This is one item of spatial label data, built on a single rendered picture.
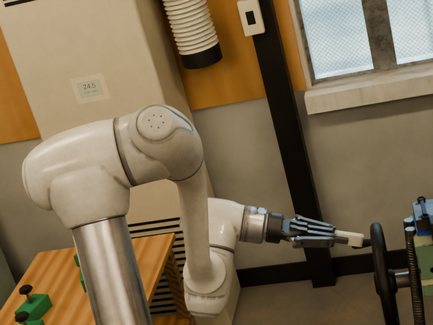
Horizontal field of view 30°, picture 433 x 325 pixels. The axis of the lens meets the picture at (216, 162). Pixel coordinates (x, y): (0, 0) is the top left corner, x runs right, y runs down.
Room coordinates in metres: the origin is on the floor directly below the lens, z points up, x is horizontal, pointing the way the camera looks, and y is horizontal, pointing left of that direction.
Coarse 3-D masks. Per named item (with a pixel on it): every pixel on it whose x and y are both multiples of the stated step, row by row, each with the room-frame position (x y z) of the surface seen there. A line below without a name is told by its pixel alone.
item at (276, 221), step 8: (272, 216) 1.74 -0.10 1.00; (280, 216) 1.74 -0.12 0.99; (272, 224) 1.73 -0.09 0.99; (280, 224) 1.72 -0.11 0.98; (288, 224) 1.75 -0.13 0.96; (272, 232) 1.72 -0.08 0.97; (280, 232) 1.71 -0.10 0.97; (288, 232) 1.71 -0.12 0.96; (296, 232) 1.72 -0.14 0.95; (272, 240) 1.72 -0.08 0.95; (288, 240) 1.71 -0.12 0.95
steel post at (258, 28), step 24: (264, 0) 2.89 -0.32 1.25; (264, 24) 2.89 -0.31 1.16; (264, 48) 2.90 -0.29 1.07; (264, 72) 2.90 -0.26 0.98; (288, 72) 2.92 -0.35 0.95; (288, 96) 2.88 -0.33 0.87; (288, 120) 2.89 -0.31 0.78; (288, 144) 2.90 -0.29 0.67; (288, 168) 2.90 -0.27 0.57; (312, 192) 2.88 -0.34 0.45; (312, 216) 2.89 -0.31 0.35; (312, 264) 2.90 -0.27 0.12
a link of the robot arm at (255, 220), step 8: (248, 208) 1.76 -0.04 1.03; (256, 208) 1.77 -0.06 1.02; (264, 208) 1.77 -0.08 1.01; (248, 216) 1.74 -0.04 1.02; (256, 216) 1.74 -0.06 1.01; (264, 216) 1.74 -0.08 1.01; (248, 224) 1.73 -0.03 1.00; (256, 224) 1.72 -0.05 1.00; (264, 224) 1.72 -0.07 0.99; (248, 232) 1.72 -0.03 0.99; (256, 232) 1.72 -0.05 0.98; (264, 232) 1.73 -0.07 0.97; (240, 240) 1.74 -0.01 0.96; (248, 240) 1.73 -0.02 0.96; (256, 240) 1.72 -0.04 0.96
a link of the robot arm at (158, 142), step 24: (120, 120) 1.38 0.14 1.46; (144, 120) 1.32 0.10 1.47; (168, 120) 1.32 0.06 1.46; (120, 144) 1.34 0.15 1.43; (144, 144) 1.31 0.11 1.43; (168, 144) 1.30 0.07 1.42; (192, 144) 1.35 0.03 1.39; (144, 168) 1.32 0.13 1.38; (168, 168) 1.35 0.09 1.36; (192, 168) 1.38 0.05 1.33
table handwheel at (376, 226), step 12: (372, 228) 1.64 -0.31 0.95; (372, 240) 1.60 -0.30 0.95; (384, 240) 1.73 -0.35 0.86; (372, 252) 1.57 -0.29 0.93; (384, 252) 1.56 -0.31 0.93; (384, 264) 1.53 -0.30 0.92; (384, 276) 1.51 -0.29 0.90; (396, 276) 1.61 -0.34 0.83; (408, 276) 1.60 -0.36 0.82; (384, 288) 1.50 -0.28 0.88; (396, 288) 1.59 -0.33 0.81; (384, 300) 1.49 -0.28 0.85; (384, 312) 1.49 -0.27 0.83; (396, 312) 1.66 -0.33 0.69; (396, 324) 1.49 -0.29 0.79
